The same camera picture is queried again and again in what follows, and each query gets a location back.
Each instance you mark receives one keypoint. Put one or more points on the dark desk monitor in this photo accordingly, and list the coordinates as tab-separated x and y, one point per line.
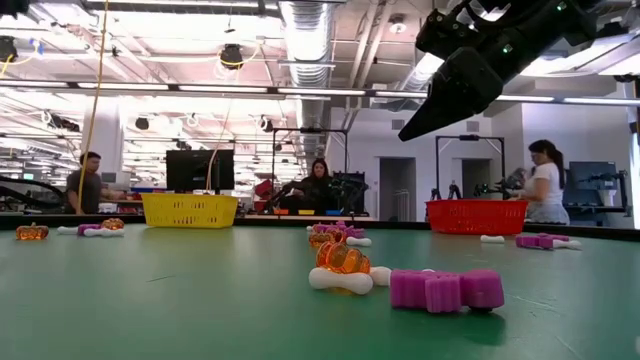
593	175

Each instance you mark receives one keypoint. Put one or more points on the green table mat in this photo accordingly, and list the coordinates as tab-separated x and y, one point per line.
150	300

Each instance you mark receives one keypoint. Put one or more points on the yellow plastic basket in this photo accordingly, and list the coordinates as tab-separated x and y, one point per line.
190	211

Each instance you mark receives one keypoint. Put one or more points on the black background robot arm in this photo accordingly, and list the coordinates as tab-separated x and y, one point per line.
495	185

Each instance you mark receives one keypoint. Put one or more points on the small blue bin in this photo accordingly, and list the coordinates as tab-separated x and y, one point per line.
333	212

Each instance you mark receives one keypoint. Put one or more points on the long LED light bar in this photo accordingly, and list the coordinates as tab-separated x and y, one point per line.
225	88

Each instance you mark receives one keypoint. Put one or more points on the black gantry frame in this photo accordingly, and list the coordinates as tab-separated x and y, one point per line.
310	130
470	137

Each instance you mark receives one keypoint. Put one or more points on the grey door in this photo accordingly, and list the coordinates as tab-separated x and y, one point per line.
397	190
475	175

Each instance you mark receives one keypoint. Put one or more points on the black computer monitor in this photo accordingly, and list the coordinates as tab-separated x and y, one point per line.
200	170

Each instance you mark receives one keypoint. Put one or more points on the person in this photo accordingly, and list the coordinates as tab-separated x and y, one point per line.
546	185
90	185
316	190

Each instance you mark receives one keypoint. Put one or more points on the black ceiling device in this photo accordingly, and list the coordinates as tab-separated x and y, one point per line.
231	56

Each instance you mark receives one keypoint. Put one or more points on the black desk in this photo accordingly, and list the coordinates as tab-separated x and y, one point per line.
595	209

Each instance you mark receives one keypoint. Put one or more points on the orange plastic pumpkin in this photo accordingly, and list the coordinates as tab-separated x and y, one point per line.
320	240
344	260
113	223
336	235
32	232

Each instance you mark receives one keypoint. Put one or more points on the black dome lamp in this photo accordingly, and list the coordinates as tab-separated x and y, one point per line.
142	123

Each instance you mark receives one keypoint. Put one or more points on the small yellow bin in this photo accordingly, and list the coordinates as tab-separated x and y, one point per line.
306	212

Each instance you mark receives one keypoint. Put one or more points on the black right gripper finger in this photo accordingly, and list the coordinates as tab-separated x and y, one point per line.
465	85

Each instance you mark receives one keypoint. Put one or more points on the silver ventilation duct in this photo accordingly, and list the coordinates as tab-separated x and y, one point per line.
307	50

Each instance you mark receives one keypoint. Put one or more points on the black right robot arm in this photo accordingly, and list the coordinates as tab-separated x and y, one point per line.
545	35

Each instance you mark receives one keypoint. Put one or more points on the small orange bin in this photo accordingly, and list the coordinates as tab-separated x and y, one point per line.
281	212

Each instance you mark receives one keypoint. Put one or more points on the red plastic basket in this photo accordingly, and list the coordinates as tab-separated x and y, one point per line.
477	217

